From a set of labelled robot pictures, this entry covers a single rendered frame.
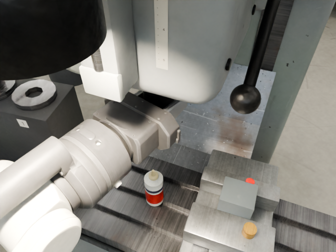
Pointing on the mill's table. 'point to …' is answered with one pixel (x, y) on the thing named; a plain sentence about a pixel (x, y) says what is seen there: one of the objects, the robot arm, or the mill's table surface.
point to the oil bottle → (154, 188)
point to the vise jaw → (225, 231)
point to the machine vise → (212, 167)
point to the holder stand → (35, 114)
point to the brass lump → (249, 230)
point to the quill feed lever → (255, 65)
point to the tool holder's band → (154, 96)
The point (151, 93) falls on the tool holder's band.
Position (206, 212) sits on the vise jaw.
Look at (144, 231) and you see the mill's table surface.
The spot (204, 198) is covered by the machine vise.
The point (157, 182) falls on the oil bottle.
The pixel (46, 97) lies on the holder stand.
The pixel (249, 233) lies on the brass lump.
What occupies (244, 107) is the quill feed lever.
